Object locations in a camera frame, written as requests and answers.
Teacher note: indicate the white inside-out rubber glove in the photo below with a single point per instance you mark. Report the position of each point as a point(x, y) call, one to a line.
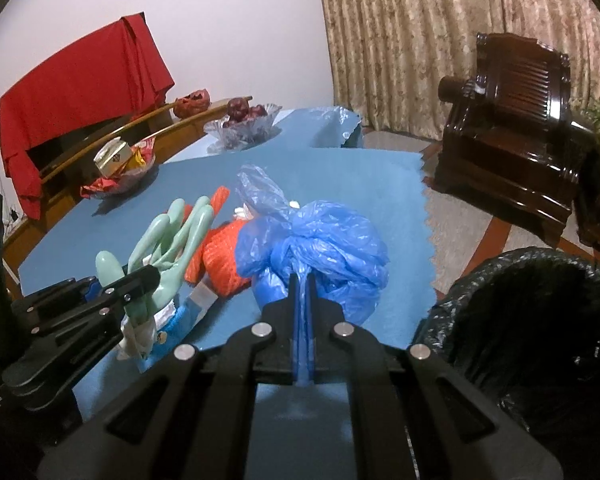
point(132, 340)

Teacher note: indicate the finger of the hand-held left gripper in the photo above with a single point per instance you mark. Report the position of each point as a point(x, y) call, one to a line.
point(130, 282)
point(55, 300)

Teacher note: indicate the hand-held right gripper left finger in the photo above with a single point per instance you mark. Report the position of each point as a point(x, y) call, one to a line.
point(294, 320)

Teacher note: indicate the black-lined trash bin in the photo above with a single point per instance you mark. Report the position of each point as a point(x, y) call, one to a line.
point(525, 340)

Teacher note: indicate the translucent pale blue plastic bag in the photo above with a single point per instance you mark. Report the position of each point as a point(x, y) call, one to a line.
point(260, 187)

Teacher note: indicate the orange mesh net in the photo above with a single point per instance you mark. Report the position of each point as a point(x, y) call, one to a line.
point(225, 255)

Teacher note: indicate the shiny blue plastic table cover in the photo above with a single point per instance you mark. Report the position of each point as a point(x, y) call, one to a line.
point(315, 127)

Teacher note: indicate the white cardboard box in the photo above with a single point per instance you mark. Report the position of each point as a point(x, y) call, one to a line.
point(112, 159)

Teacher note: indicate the glass fruit bowl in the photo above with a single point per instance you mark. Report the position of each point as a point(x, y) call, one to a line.
point(242, 132)

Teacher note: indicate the blue felt tablecloth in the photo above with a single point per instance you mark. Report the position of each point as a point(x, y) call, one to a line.
point(340, 180)

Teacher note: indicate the dark wooden armchair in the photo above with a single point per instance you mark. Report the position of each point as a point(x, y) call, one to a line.
point(510, 135)

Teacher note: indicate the blue printed snack wrapper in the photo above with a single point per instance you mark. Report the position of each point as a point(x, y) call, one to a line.
point(177, 327)

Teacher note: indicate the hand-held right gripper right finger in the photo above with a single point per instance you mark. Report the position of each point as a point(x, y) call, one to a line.
point(310, 320)

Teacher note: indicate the green rubber glove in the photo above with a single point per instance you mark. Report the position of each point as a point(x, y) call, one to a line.
point(165, 255)

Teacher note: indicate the red cloth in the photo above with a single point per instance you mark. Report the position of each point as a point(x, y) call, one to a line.
point(80, 80)

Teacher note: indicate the dark red apples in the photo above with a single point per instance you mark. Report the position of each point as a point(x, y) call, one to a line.
point(242, 109)

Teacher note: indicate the glass snack dish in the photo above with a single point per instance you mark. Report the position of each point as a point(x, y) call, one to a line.
point(122, 180)

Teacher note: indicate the beige patterned curtain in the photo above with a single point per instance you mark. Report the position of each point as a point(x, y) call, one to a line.
point(430, 40)

